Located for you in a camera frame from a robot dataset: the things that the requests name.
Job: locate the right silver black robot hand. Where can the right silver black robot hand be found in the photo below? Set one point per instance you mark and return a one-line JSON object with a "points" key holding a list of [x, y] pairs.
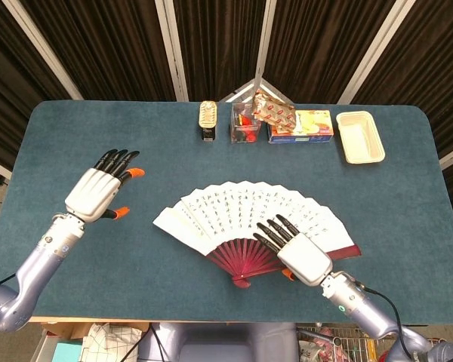
{"points": [[306, 260]]}

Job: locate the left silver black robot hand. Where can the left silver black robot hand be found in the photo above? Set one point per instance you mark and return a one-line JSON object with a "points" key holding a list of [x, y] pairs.
{"points": [[92, 192]]}

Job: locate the white paper red-ribbed folding fan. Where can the white paper red-ribbed folding fan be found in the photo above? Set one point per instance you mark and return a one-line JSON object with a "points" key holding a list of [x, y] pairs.
{"points": [[230, 211]]}

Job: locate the right purple silver robot arm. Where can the right purple silver robot arm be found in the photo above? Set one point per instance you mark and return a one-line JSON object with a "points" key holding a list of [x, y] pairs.
{"points": [[362, 309]]}

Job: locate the left purple silver robot arm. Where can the left purple silver robot arm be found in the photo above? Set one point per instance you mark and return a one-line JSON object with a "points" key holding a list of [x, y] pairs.
{"points": [[34, 264]]}

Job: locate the blue felt table mat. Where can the blue felt table mat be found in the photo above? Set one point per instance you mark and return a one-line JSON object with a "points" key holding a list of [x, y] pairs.
{"points": [[98, 132]]}

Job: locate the purple robot torso base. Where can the purple robot torso base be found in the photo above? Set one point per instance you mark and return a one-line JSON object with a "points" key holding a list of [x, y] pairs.
{"points": [[219, 343]]}

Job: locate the dark brown curtain panel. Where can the dark brown curtain panel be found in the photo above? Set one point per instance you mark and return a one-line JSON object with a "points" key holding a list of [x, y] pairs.
{"points": [[7, 94], [219, 41], [317, 45], [438, 68], [109, 45]]}

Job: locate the blue cardboard tissue box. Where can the blue cardboard tissue box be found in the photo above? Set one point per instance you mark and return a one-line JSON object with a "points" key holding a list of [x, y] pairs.
{"points": [[311, 130]]}

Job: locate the cream plastic tray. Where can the cream plastic tray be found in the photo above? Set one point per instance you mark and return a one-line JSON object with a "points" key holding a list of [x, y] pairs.
{"points": [[360, 137]]}

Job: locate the black tin can gold lid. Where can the black tin can gold lid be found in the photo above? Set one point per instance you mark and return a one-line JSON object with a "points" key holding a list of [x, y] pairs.
{"points": [[209, 117]]}

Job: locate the clear plastic box red contents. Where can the clear plastic box red contents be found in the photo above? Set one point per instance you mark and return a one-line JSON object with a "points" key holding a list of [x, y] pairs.
{"points": [[243, 130]]}

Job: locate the gold snack bag red print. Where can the gold snack bag red print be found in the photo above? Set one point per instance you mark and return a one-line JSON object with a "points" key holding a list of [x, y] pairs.
{"points": [[275, 113]]}

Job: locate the white checked cloth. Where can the white checked cloth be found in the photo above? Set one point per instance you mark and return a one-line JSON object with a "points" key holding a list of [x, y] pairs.
{"points": [[109, 343]]}

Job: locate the teal box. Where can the teal box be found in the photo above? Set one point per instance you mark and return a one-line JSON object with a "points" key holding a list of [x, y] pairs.
{"points": [[68, 352]]}

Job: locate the white screen frame post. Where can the white screen frame post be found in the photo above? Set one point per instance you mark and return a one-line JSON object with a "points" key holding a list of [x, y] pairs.
{"points": [[41, 49], [171, 49], [377, 53], [266, 37]]}

